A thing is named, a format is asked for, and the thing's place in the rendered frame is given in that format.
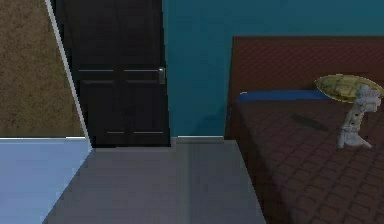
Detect black room door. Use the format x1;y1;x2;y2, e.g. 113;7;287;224
53;0;172;148

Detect dark red quilted bed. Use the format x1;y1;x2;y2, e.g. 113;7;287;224
224;35;384;224

